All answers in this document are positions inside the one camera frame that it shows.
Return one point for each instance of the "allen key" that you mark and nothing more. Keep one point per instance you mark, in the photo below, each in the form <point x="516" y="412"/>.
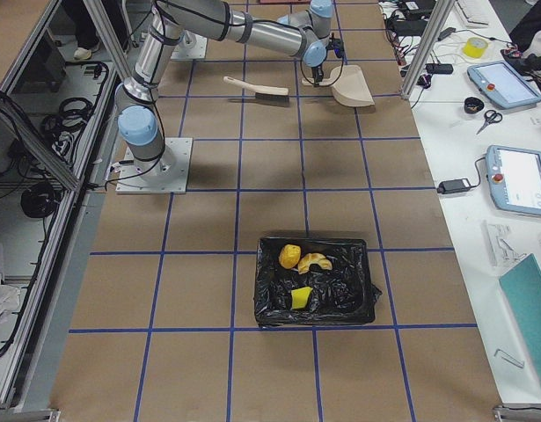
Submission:
<point x="509" y="358"/>

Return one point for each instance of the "black round bowl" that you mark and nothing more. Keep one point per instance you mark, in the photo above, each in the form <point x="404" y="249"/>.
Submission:
<point x="473" y="105"/>

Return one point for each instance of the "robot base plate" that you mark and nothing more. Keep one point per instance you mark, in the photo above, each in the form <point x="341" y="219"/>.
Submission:
<point x="168" y="176"/>

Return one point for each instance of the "white hand brush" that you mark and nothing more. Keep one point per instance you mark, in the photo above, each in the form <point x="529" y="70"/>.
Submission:
<point x="271" y="94"/>

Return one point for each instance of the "yellow sponge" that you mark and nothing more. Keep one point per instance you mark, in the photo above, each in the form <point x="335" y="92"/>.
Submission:
<point x="300" y="297"/>

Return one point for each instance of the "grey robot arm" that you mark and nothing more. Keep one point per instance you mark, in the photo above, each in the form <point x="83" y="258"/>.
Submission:
<point x="178" y="28"/>

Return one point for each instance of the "orange bread bun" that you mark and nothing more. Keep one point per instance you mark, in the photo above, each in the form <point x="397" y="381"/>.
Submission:
<point x="289" y="256"/>

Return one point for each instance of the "yellow tape roll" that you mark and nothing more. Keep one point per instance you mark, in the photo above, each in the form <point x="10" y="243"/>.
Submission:
<point x="475" y="47"/>

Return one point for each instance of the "aluminium frame post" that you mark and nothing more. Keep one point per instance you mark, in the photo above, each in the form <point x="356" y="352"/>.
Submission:
<point x="428" y="39"/>

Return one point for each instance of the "pale croissant piece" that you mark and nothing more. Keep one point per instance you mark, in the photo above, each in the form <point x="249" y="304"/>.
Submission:
<point x="311" y="259"/>

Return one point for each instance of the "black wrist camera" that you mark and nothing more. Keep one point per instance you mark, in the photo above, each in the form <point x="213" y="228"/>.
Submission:
<point x="337" y="46"/>

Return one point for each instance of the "teach pendant near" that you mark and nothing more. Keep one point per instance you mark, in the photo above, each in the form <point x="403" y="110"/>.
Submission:
<point x="514" y="179"/>

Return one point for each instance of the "black scissors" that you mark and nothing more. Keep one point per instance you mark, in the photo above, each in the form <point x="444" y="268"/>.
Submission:
<point x="490" y="117"/>

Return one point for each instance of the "teal folder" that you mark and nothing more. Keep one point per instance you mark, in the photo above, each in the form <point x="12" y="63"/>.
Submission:
<point x="522" y="287"/>

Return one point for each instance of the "teach pendant far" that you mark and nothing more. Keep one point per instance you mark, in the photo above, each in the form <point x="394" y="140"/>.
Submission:
<point x="503" y="85"/>

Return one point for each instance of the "teach pendant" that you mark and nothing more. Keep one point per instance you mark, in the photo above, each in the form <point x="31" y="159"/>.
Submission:
<point x="503" y="85"/>
<point x="514" y="179"/>

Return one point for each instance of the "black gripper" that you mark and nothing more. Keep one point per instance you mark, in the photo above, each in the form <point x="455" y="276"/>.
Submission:
<point x="318" y="71"/>

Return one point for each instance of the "right black lined bin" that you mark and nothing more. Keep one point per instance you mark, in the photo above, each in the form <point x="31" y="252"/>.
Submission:
<point x="342" y="296"/>

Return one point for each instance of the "white plastic dustpan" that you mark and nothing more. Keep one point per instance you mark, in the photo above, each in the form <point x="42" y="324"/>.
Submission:
<point x="348" y="86"/>

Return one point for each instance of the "black power brick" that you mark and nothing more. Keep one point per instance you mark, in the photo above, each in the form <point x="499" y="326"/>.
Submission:
<point x="451" y="186"/>

